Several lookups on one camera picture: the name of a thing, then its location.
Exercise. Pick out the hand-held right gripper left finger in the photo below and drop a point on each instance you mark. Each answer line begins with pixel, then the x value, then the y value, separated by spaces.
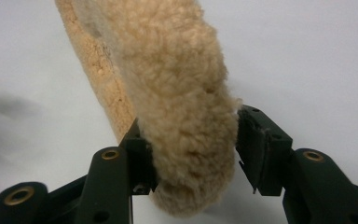
pixel 138 165

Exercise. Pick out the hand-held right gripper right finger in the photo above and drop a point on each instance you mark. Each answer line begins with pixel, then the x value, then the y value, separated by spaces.
pixel 264 149

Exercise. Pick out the tan fleece lobed pad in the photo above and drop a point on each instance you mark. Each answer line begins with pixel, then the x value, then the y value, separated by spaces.
pixel 174 93

